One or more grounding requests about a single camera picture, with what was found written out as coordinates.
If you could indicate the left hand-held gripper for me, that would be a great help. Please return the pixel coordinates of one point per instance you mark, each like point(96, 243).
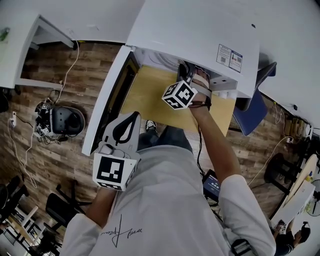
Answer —
point(110, 170)

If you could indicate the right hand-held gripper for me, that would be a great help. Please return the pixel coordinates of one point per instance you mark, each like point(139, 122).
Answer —
point(180, 96)

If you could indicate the white microwave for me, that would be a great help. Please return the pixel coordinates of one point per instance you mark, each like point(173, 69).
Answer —
point(190, 30)

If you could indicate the person's left forearm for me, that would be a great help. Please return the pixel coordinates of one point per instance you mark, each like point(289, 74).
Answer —
point(102, 205)

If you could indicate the person's right forearm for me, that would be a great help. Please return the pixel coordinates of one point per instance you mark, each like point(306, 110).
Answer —
point(215, 145)

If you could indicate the person's right hand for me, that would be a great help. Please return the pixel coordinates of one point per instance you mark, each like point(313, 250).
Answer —
point(201, 78)

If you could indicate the black wristband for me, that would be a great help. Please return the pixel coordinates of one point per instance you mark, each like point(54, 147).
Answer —
point(200, 103)

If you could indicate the black and white sneaker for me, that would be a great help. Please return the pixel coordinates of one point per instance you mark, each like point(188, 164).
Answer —
point(151, 124)

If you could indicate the person's blue jeans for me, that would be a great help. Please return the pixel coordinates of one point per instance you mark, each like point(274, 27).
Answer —
point(170, 140)

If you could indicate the blue chair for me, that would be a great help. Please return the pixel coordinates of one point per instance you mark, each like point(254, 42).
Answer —
point(252, 112)

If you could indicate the pile of black tracker devices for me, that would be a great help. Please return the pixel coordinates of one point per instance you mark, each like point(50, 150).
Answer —
point(45, 130)

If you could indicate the person's white t-shirt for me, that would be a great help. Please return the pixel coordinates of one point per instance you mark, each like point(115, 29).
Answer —
point(165, 205)

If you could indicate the black device with screen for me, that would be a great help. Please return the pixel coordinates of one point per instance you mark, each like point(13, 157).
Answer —
point(212, 186)

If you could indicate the black office chair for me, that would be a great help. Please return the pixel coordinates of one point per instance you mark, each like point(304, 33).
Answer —
point(57, 207)

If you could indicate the white power strip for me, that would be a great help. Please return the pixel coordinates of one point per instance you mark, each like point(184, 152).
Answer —
point(13, 118)

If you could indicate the black stool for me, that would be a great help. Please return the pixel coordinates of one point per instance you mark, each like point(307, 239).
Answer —
point(277, 165)

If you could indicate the green plant in glass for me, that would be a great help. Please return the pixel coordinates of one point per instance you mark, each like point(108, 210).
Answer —
point(3, 35)

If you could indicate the white work desk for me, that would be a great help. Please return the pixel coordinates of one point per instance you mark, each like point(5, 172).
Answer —
point(297, 200)

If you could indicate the black belt pack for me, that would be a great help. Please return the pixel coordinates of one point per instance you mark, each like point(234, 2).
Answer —
point(241, 247)

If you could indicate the white open-frame desk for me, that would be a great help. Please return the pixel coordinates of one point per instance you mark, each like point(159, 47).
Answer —
point(25, 57)

